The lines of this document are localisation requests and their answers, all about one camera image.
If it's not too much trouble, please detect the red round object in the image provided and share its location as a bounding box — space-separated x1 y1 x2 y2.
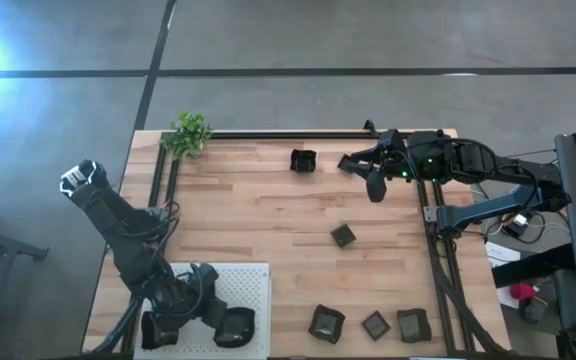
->
510 282 537 303

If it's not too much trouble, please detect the white perforated metal shelf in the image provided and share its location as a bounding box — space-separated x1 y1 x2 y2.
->
133 262 272 360

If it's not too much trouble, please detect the black aluminium table frame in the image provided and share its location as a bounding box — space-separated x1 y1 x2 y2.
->
120 129 474 357

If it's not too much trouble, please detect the black stand leg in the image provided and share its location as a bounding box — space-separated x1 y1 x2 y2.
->
0 198 50 351

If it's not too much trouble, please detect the black wavy square mini plate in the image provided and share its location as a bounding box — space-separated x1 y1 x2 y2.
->
307 303 347 345
289 148 318 174

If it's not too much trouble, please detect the black flat bar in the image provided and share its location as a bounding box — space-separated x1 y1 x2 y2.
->
490 243 576 290

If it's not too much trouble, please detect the black cable bundle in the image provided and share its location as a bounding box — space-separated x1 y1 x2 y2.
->
87 294 144 357
430 234 509 357

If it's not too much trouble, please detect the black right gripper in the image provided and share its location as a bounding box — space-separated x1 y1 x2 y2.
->
350 128 422 204

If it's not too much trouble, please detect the green plant in white pot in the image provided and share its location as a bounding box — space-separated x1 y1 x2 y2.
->
160 110 214 161

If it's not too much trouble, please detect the white paper sheet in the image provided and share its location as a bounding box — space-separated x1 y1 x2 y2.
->
485 240 522 269

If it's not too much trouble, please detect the black small square mini plate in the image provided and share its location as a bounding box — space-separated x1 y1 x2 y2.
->
336 153 357 175
330 223 358 250
360 309 393 342

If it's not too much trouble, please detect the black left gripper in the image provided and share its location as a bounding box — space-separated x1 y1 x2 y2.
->
150 263 229 330

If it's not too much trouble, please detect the grey round object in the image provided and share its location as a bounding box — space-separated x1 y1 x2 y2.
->
523 299 548 324

